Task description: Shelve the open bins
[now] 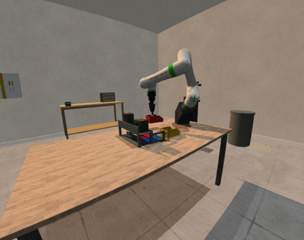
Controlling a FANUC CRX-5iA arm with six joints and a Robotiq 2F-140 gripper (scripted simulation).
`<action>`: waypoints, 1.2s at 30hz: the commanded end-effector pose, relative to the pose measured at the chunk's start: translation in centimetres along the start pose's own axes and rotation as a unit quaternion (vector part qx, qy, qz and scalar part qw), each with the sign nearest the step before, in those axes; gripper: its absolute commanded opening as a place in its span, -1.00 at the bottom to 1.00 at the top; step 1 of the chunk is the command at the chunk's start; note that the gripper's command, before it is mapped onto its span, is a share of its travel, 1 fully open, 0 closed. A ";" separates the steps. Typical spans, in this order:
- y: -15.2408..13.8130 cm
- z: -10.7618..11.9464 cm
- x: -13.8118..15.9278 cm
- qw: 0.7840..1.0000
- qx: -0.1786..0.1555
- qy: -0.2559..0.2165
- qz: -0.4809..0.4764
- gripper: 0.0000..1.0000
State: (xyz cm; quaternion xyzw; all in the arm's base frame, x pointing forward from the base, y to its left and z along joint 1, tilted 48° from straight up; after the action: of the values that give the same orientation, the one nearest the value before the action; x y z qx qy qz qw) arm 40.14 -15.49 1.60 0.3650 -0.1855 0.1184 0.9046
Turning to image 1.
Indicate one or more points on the red bin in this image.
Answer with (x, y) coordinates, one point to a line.
(154, 119)

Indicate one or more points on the yellow bin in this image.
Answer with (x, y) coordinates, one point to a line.
(170, 132)

